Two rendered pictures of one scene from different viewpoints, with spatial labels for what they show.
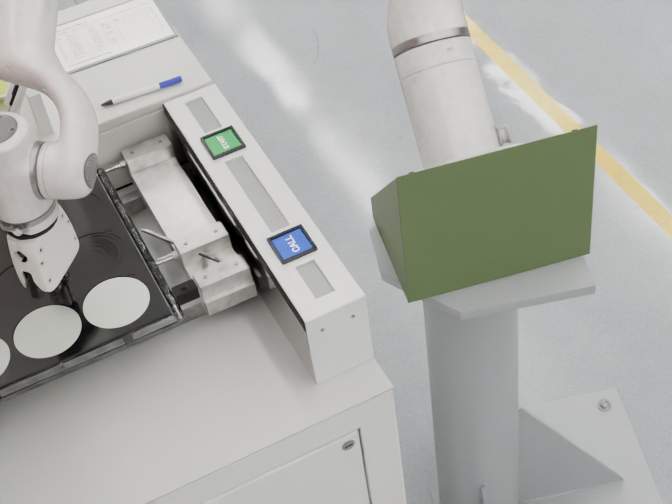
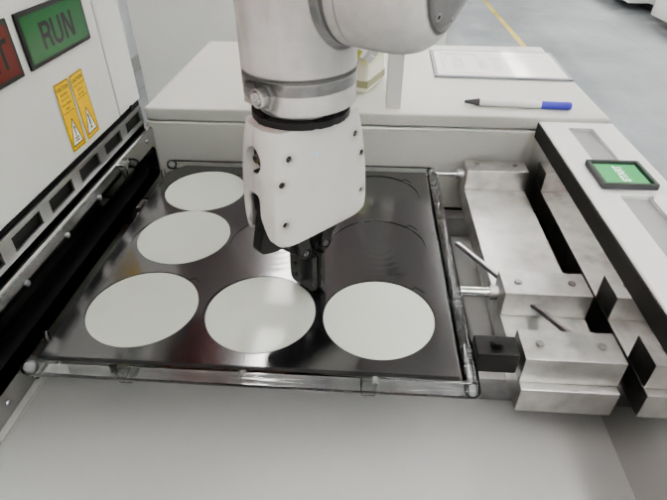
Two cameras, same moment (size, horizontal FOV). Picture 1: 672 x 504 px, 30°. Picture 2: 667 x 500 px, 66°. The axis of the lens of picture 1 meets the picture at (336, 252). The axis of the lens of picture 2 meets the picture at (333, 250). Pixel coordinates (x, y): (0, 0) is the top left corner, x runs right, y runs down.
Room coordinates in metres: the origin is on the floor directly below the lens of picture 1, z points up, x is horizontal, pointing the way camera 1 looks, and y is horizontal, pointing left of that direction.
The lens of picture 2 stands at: (0.94, 0.23, 1.22)
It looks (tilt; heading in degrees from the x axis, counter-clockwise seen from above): 36 degrees down; 24
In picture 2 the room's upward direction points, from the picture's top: straight up
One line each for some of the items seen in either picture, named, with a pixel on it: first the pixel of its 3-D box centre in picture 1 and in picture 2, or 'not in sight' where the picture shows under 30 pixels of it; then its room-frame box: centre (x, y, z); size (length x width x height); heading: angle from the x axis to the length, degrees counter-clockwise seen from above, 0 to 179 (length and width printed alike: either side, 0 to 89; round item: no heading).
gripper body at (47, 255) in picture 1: (40, 241); (303, 161); (1.28, 0.41, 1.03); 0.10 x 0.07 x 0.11; 156
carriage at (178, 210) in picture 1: (187, 226); (516, 267); (1.43, 0.23, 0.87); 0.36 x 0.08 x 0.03; 20
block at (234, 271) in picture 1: (222, 276); (566, 356); (1.28, 0.17, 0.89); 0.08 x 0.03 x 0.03; 110
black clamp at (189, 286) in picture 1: (185, 291); (494, 352); (1.26, 0.23, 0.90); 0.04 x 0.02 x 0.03; 110
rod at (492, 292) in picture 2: (165, 259); (476, 291); (1.34, 0.26, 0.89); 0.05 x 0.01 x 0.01; 110
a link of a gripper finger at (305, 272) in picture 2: (52, 293); (293, 261); (1.26, 0.42, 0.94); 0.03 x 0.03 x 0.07; 66
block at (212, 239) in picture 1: (202, 243); (541, 293); (1.36, 0.20, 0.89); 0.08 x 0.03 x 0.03; 110
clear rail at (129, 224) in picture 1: (138, 239); (446, 252); (1.39, 0.30, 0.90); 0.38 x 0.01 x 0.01; 20
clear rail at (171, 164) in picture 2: not in sight; (300, 168); (1.50, 0.53, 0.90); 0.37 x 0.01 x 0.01; 110
